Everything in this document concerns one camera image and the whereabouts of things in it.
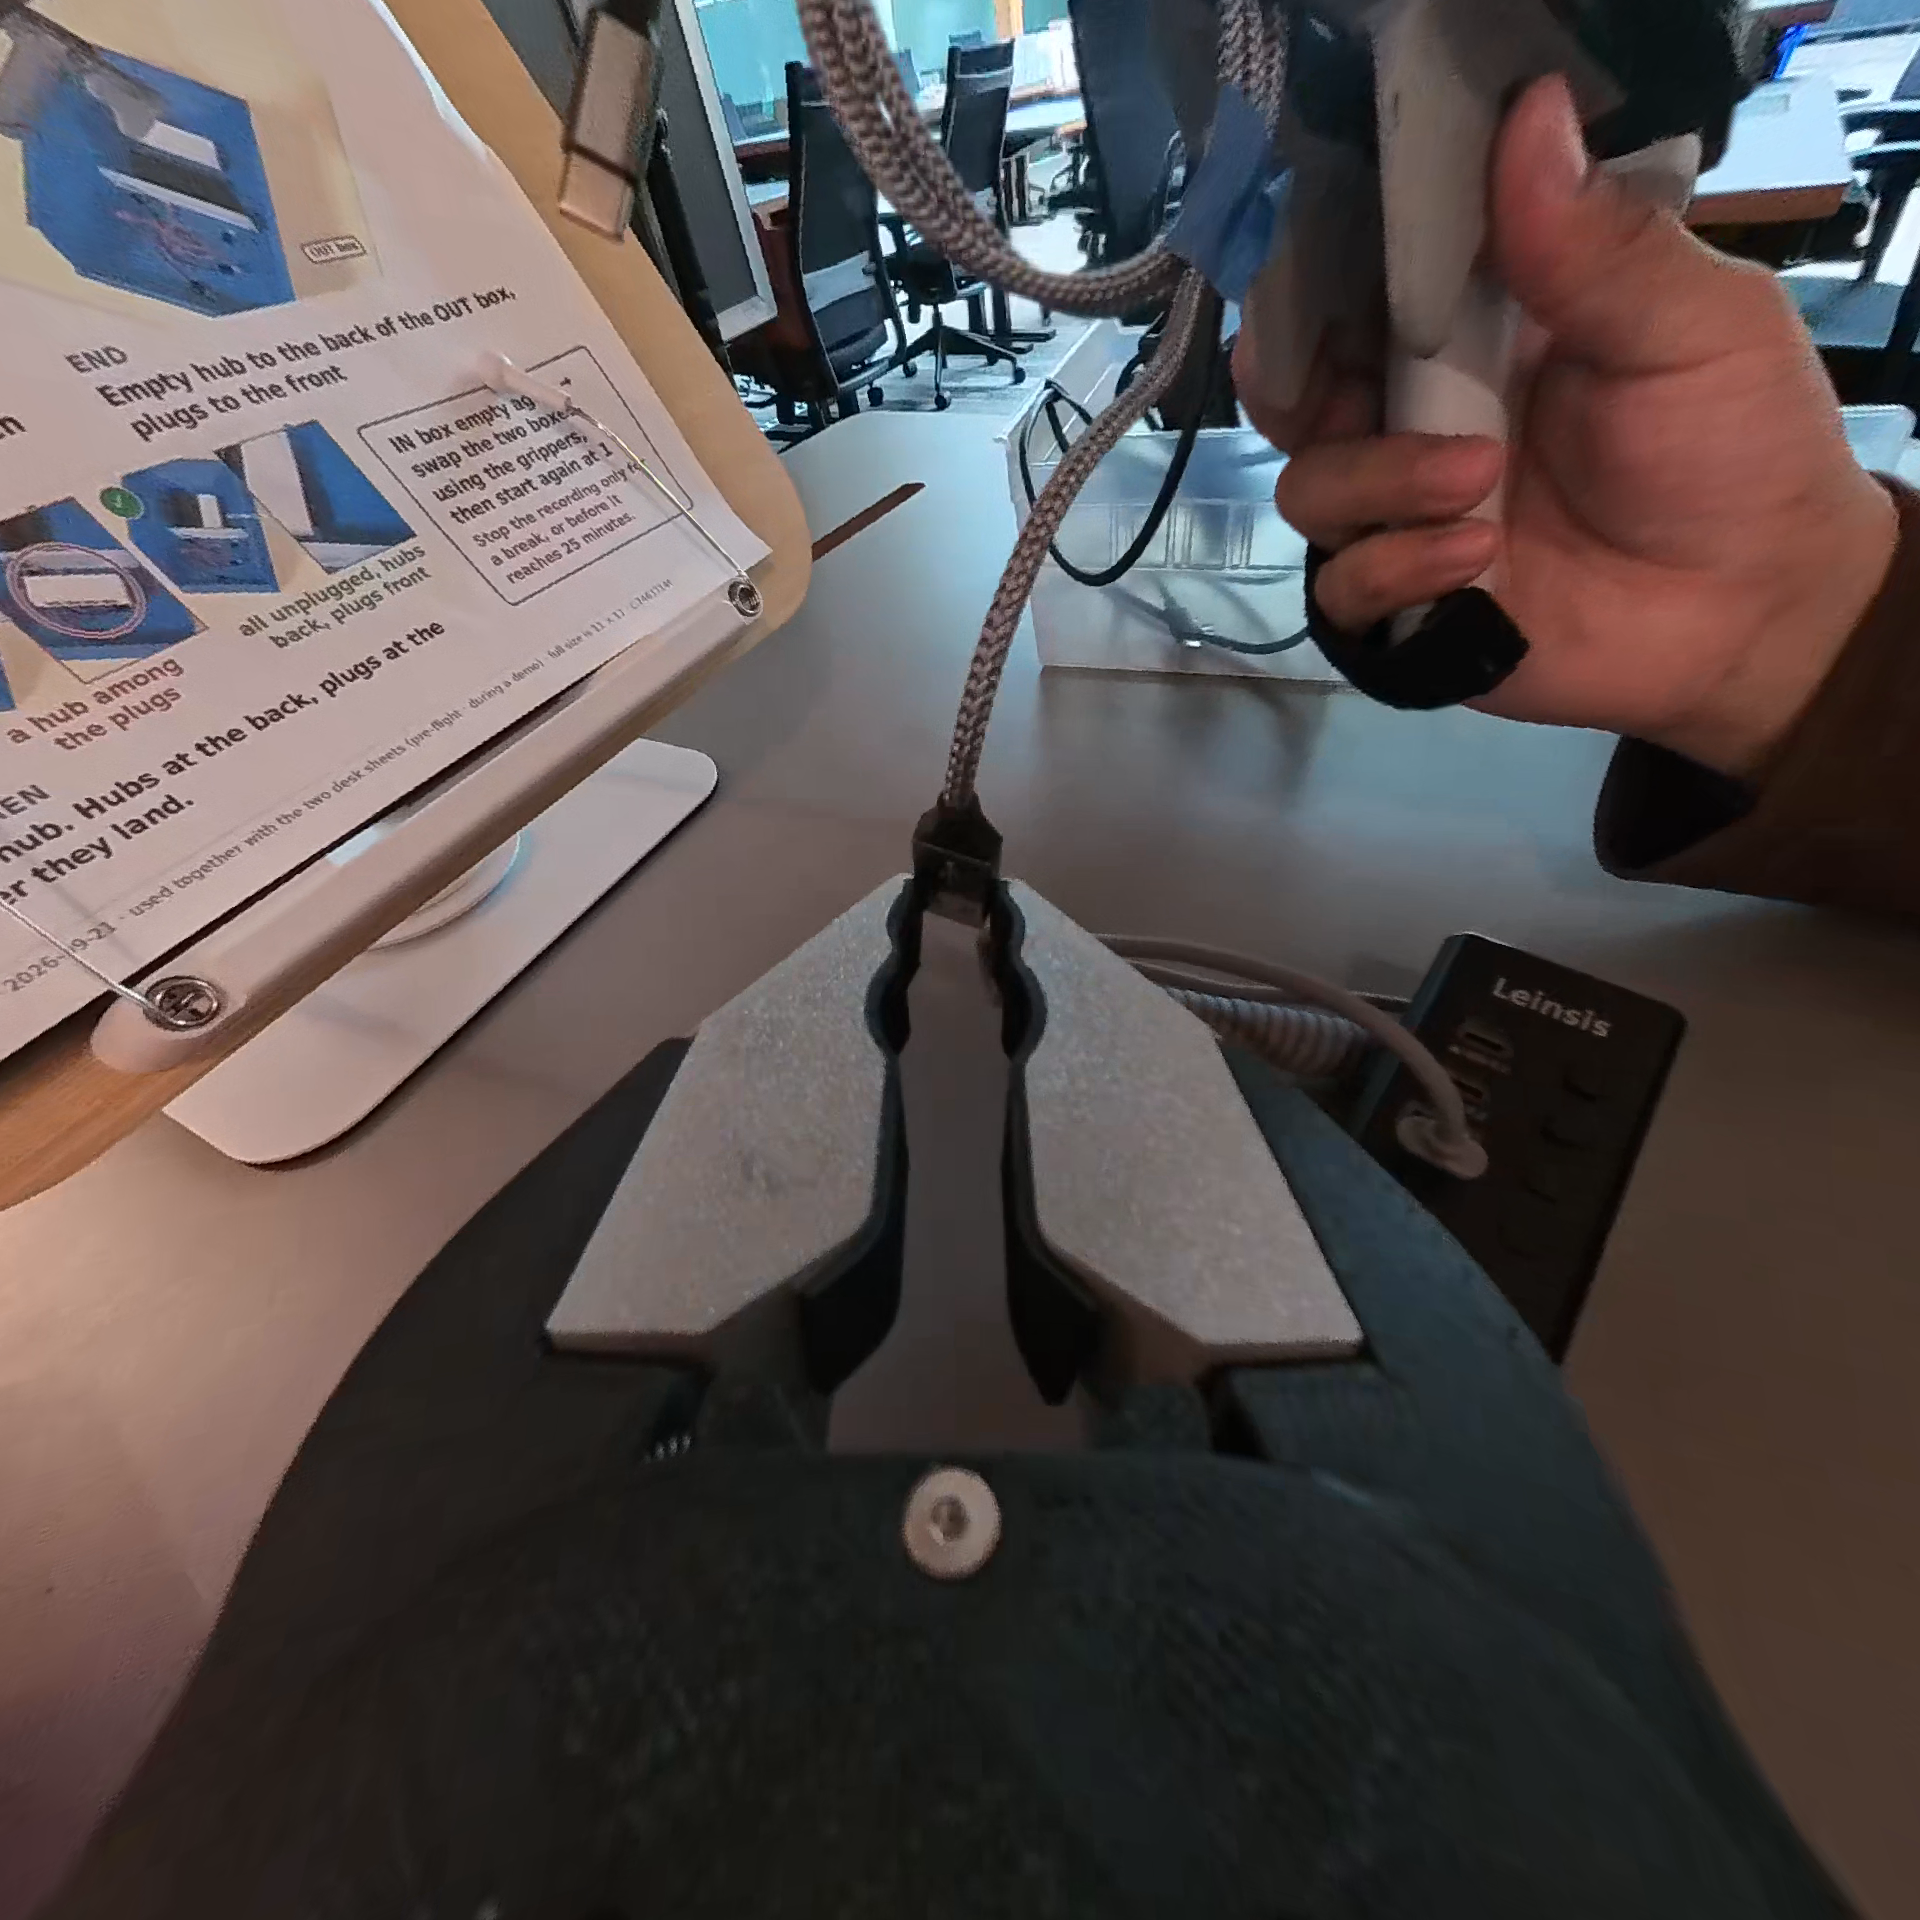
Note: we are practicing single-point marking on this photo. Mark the computer monitor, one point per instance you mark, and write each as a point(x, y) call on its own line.
point(713, 195)

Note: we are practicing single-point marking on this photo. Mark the black office chair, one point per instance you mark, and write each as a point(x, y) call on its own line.
point(978, 75)
point(840, 269)
point(1126, 118)

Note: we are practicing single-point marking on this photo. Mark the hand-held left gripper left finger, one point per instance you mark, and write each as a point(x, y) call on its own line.
point(735, 1140)

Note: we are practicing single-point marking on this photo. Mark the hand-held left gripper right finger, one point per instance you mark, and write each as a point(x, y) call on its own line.
point(1185, 1154)

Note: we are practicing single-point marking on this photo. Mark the printed instruction sheet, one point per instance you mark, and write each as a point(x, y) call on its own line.
point(224, 450)

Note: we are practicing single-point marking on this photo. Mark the blue tape piece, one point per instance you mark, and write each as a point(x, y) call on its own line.
point(1244, 202)

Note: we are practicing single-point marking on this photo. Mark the clear plastic box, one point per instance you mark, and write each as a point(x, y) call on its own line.
point(1126, 609)

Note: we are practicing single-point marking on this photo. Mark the black usb hub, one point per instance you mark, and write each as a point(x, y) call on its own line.
point(1575, 1140)

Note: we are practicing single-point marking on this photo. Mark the wooden office desk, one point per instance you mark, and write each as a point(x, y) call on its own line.
point(1779, 148)

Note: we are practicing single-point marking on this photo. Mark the person's right hand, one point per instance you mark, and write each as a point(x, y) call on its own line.
point(1634, 450)

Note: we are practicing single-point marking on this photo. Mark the person's right forearm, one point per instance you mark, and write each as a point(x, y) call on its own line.
point(1800, 809)

